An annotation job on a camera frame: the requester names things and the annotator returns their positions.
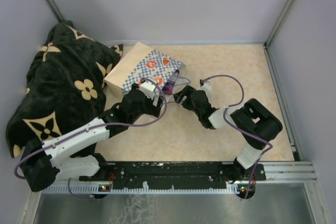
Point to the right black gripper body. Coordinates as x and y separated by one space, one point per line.
188 103

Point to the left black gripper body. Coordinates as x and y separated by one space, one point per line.
148 108

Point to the blue checkered paper bag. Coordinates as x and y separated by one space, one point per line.
142 61

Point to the purple snack packet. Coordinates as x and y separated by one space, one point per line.
169 85

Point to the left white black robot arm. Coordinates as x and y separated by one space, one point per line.
43 163

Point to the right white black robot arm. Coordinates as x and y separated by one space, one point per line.
254 121

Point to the black floral blanket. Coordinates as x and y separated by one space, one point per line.
64 90

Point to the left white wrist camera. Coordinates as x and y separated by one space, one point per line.
147 87

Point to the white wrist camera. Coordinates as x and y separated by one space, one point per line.
147 87
205 86

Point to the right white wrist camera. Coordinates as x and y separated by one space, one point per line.
205 86

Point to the white slotted cable duct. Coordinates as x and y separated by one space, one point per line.
103 189

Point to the aluminium frame rail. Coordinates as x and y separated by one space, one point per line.
274 171

